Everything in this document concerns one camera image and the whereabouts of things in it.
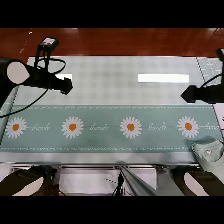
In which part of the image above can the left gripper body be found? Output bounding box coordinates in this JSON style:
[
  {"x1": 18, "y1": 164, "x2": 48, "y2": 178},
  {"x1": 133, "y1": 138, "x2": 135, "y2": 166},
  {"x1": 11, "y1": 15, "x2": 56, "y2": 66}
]
[{"x1": 49, "y1": 76, "x2": 74, "y2": 96}]

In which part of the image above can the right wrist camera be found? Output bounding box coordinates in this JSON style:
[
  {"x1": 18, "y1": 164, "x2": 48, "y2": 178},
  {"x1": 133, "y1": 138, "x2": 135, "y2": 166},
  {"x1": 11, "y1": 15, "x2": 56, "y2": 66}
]
[{"x1": 215, "y1": 47, "x2": 224, "y2": 63}]

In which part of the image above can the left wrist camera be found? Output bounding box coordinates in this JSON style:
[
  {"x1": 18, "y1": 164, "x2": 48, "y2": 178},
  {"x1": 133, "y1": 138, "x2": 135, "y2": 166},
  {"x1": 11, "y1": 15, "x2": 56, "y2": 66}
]
[{"x1": 35, "y1": 35, "x2": 61, "y2": 68}]

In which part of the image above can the silver frame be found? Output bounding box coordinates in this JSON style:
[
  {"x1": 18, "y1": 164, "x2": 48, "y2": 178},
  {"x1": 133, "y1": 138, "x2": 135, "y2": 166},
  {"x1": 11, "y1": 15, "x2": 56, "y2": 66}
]
[{"x1": 0, "y1": 161, "x2": 224, "y2": 197}]

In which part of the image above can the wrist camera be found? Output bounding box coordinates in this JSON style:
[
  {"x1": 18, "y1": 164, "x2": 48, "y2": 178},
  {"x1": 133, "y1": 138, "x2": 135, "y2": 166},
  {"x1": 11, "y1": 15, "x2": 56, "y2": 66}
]
[
  {"x1": 35, "y1": 35, "x2": 61, "y2": 68},
  {"x1": 215, "y1": 47, "x2": 224, "y2": 63}
]

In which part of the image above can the black cable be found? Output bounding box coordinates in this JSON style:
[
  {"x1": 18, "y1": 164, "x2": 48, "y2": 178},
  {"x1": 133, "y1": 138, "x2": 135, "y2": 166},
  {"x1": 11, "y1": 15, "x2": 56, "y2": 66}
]
[
  {"x1": 0, "y1": 87, "x2": 52, "y2": 119},
  {"x1": 111, "y1": 171, "x2": 126, "y2": 197},
  {"x1": 200, "y1": 72, "x2": 224, "y2": 90},
  {"x1": 35, "y1": 57, "x2": 67, "y2": 76}
]

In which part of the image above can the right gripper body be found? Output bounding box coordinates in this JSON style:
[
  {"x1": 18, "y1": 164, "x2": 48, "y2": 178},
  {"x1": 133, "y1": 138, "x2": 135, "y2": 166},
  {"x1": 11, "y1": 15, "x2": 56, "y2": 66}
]
[{"x1": 180, "y1": 84, "x2": 205, "y2": 104}]

